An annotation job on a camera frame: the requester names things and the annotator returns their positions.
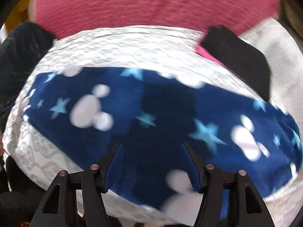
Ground black folded garment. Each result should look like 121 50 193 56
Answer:
1 22 55 107

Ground white grey patterned mattress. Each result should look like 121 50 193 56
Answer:
2 17 303 227

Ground red textured blanket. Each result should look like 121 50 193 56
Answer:
33 0 279 38

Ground pink folded cloth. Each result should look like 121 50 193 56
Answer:
195 44 225 66

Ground black folded cloth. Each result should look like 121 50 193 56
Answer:
199 26 271 101

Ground blue star print fleece pants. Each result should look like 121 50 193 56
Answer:
24 67 302 212

